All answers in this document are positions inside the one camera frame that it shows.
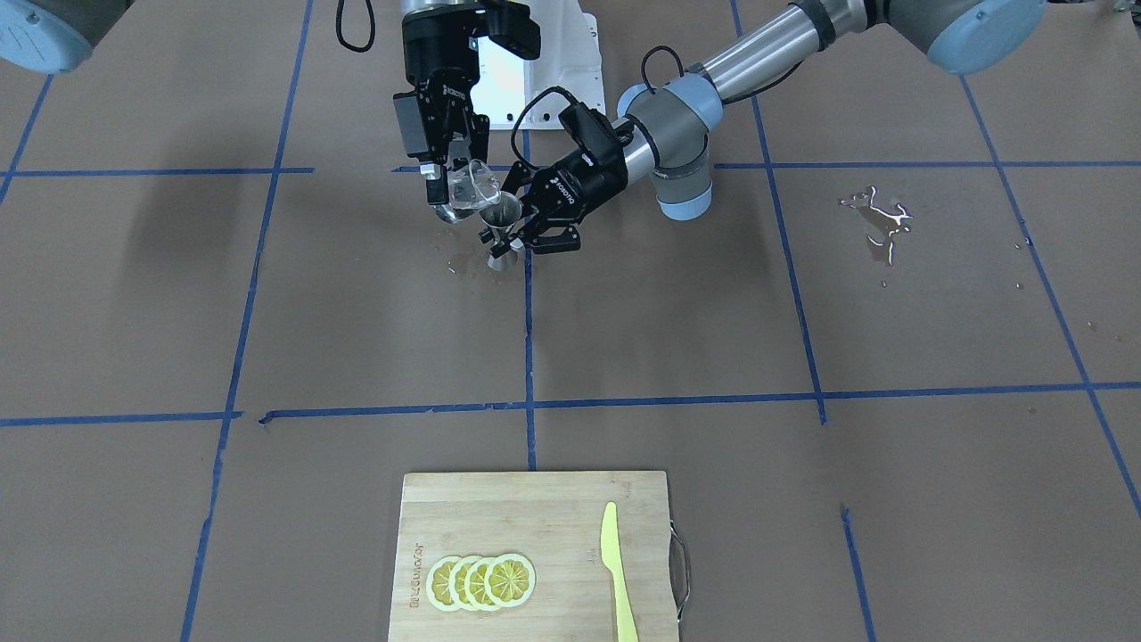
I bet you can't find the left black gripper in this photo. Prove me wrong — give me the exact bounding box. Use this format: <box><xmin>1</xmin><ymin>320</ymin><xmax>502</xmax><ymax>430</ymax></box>
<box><xmin>505</xmin><ymin>147</ymin><xmax>628</xmax><ymax>253</ymax></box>

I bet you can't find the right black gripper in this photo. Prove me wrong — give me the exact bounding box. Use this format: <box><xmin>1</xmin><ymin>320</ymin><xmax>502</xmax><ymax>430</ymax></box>
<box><xmin>394</xmin><ymin>16</ymin><xmax>489</xmax><ymax>179</ymax></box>

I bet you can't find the steel double jigger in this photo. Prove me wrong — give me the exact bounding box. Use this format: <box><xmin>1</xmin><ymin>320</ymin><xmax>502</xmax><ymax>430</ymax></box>
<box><xmin>480</xmin><ymin>193</ymin><xmax>521</xmax><ymax>273</ymax></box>

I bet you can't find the clear shot glass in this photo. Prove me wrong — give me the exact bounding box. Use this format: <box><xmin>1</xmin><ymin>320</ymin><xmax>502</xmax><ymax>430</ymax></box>
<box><xmin>429</xmin><ymin>159</ymin><xmax>502</xmax><ymax>225</ymax></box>

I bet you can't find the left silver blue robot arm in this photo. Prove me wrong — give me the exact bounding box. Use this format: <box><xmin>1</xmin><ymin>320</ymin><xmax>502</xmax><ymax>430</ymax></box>
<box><xmin>480</xmin><ymin>1</ymin><xmax>1045</xmax><ymax>259</ymax></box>

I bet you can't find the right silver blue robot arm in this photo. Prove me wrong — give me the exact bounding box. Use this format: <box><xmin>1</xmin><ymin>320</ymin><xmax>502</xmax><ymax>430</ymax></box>
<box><xmin>3</xmin><ymin>1</ymin><xmax>314</xmax><ymax>182</ymax></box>

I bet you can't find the yellow plastic knife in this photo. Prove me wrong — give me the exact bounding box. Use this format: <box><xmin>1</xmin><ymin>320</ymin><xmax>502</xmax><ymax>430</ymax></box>
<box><xmin>600</xmin><ymin>501</ymin><xmax>639</xmax><ymax>641</ymax></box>

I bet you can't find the lemon slice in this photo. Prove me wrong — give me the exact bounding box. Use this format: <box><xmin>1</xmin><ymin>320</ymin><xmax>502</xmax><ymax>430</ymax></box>
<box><xmin>427</xmin><ymin>556</ymin><xmax>460</xmax><ymax>613</ymax></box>
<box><xmin>446</xmin><ymin>556</ymin><xmax>482</xmax><ymax>611</ymax></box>
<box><xmin>484</xmin><ymin>553</ymin><xmax>537</xmax><ymax>608</ymax></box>
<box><xmin>464</xmin><ymin>556</ymin><xmax>500</xmax><ymax>611</ymax></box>

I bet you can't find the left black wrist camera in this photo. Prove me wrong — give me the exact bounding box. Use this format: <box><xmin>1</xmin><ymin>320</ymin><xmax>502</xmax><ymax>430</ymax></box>
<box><xmin>558</xmin><ymin>101</ymin><xmax>624</xmax><ymax>164</ymax></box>

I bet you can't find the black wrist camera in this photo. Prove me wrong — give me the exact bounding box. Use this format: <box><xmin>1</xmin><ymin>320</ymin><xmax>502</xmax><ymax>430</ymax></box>
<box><xmin>474</xmin><ymin>1</ymin><xmax>542</xmax><ymax>60</ymax></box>
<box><xmin>558</xmin><ymin>101</ymin><xmax>624</xmax><ymax>164</ymax></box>

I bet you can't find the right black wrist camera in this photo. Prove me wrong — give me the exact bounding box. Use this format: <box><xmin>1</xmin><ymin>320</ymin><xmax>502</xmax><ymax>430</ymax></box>
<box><xmin>474</xmin><ymin>1</ymin><xmax>542</xmax><ymax>60</ymax></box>

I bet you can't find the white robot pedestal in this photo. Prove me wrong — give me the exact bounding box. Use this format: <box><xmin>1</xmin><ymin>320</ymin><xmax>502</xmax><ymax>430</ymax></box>
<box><xmin>470</xmin><ymin>1</ymin><xmax>608</xmax><ymax>131</ymax></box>

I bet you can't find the black camera cable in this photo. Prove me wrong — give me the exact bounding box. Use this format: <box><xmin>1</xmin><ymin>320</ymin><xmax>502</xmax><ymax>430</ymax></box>
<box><xmin>510</xmin><ymin>46</ymin><xmax>687</xmax><ymax>165</ymax></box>
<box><xmin>335</xmin><ymin>0</ymin><xmax>375</xmax><ymax>52</ymax></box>

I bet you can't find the metal board handle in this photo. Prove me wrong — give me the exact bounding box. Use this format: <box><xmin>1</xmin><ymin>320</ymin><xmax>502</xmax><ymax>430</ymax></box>
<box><xmin>669</xmin><ymin>519</ymin><xmax>691</xmax><ymax>628</ymax></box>

